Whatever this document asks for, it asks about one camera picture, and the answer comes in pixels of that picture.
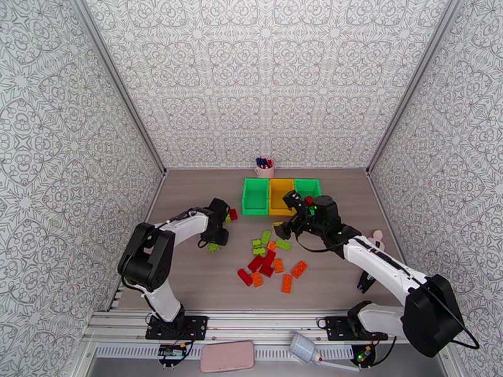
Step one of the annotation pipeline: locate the green plastic bin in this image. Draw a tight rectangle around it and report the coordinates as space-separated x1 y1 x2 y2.
241 178 271 217
294 178 323 208

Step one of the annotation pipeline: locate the aluminium frame post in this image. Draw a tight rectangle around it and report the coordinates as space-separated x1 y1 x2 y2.
367 0 461 175
69 0 168 175

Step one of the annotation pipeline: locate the pink plush toy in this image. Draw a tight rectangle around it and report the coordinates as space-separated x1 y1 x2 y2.
367 229 387 251

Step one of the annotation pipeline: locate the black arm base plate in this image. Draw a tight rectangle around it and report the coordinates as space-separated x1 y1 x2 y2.
325 315 388 341
145 315 209 341

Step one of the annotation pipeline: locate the white grey handheld device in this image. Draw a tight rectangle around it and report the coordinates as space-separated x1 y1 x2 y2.
289 333 317 363

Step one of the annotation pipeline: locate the white cable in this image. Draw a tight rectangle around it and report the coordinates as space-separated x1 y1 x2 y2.
315 357 360 372

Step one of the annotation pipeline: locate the pink cup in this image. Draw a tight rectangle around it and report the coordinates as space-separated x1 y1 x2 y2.
254 158 276 179

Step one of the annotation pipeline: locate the aluminium mounting rail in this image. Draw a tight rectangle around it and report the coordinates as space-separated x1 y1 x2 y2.
83 308 411 346

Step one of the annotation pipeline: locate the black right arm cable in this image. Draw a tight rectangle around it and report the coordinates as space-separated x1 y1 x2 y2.
295 235 481 351

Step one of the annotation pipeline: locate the white slotted cable duct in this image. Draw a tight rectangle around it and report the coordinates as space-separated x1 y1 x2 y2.
94 344 357 360

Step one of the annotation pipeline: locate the yellow plastic bin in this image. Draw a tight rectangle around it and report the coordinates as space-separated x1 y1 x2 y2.
268 178 296 217

